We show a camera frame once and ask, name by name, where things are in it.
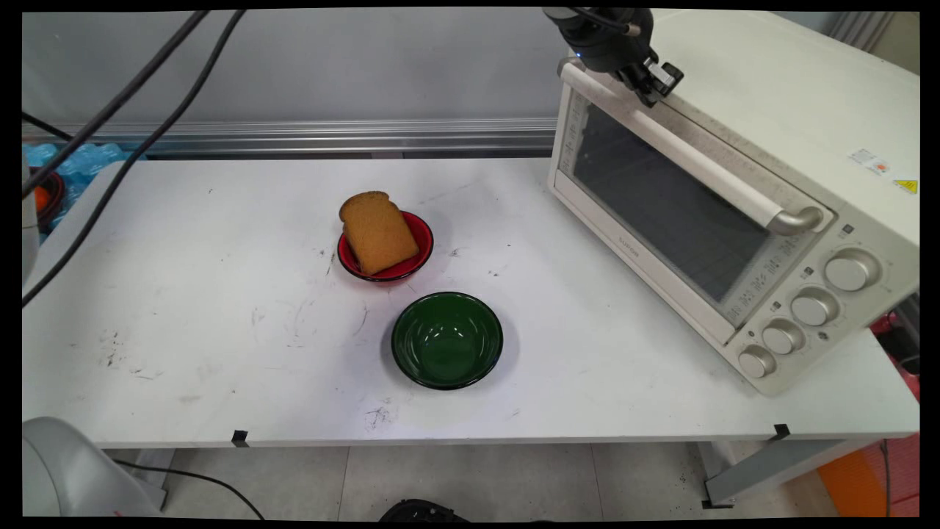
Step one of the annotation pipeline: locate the orange fruit in bowl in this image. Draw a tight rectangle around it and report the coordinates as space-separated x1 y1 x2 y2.
29 166 65 230

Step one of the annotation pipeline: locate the white oven label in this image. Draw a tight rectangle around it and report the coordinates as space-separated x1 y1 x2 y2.
848 148 892 178

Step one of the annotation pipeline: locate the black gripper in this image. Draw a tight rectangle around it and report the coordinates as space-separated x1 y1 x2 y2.
543 7 684 108

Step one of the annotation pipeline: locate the smallest silver oven knob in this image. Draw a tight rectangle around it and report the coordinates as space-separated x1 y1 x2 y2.
737 345 778 380

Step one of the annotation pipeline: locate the black round floor object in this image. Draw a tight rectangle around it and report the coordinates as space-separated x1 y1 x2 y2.
378 499 471 523

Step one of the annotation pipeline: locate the brown toast bread slice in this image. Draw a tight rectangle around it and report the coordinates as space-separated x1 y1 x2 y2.
339 191 421 276

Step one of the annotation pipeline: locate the grey table leg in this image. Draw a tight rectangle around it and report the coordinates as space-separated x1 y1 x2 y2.
701 439 882 510

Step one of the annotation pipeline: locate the thin black background cable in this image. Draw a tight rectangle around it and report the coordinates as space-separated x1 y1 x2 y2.
22 110 76 143

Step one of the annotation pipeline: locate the red enamel bowl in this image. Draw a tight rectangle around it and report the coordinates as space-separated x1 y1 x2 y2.
337 211 435 285

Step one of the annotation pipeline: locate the largest silver oven knob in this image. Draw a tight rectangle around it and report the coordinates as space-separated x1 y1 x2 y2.
824 248 882 293

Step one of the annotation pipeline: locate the aluminium rail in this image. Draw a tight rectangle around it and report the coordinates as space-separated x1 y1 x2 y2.
22 118 559 159

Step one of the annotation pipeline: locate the green enamel bowl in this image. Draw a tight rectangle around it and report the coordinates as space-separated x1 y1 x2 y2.
391 292 505 391

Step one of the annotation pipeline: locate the grey pleated curtain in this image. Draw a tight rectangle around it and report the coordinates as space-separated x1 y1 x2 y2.
826 11 898 54

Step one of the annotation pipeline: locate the cream toaster oven body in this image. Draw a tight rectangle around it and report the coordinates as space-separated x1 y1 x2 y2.
547 9 920 397

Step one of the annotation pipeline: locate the black floor cable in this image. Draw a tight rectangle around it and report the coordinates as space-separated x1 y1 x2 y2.
110 458 267 521

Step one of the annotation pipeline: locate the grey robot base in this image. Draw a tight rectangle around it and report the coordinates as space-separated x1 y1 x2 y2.
22 416 167 518

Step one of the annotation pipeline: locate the red plastic item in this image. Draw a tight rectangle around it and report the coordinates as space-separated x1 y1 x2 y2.
870 312 920 402

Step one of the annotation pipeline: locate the oven glass door with handle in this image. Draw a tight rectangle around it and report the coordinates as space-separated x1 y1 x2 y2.
547 55 838 346

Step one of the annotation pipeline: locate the orange plastic box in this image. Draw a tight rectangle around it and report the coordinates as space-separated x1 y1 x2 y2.
817 433 920 518

